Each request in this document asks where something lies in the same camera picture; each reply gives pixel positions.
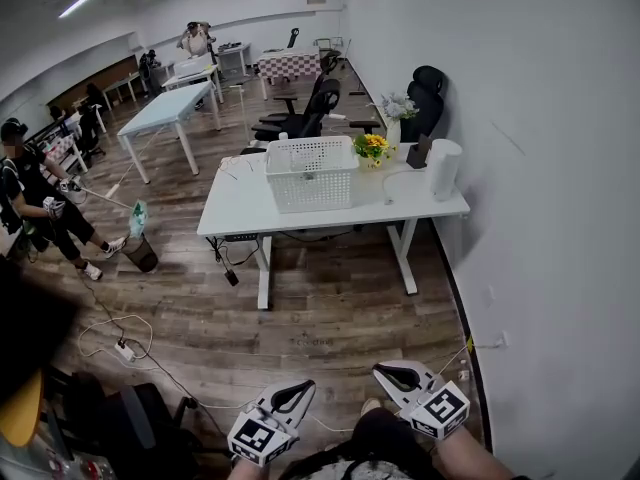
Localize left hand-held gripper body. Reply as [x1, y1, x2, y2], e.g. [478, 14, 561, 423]
[227, 398, 301, 468]

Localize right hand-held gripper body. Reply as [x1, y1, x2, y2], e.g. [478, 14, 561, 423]
[408, 379, 472, 441]

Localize person's right forearm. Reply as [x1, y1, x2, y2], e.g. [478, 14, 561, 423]
[433, 424, 520, 480]

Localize person's left forearm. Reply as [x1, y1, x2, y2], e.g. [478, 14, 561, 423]
[229, 455, 275, 480]

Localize person's black trousers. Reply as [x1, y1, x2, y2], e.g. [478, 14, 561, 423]
[288, 407, 451, 480]

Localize black swivel chair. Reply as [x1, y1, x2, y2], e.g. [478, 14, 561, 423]
[43, 366, 207, 480]

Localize black mesh waste bin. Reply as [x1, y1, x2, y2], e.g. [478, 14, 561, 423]
[120, 232, 161, 275]

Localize white cylindrical appliance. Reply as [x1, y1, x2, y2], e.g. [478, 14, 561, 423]
[427, 138, 464, 203]

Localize white plastic basket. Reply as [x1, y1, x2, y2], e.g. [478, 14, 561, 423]
[263, 135, 361, 215]

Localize black tissue box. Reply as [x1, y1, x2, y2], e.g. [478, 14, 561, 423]
[405, 133, 434, 171]

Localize potted sunflowers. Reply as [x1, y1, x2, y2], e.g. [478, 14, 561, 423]
[352, 133, 397, 171]

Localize yellow round table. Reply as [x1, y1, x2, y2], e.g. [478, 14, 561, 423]
[0, 369, 46, 449]

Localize white vase with pale flowers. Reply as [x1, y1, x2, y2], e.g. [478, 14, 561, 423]
[367, 91, 421, 152]

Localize black high-back office chair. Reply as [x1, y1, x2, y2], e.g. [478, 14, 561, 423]
[399, 64, 450, 145]

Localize black mesh office chair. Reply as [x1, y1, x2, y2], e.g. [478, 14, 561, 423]
[248, 73, 343, 155]

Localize light blue table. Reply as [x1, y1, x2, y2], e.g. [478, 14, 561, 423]
[115, 80, 223, 186]

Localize table with checkered cloth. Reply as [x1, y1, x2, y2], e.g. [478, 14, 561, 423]
[255, 46, 324, 101]

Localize white table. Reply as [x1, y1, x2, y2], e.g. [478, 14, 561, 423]
[160, 61, 225, 105]

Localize small white desk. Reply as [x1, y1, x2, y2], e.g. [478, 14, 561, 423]
[216, 42, 253, 78]

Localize white floor cable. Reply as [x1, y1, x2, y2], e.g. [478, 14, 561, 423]
[76, 313, 155, 360]

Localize white cable on desk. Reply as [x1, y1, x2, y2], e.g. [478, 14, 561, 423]
[381, 166, 432, 206]

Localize mop with long handle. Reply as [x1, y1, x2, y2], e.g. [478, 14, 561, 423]
[73, 183, 151, 242]

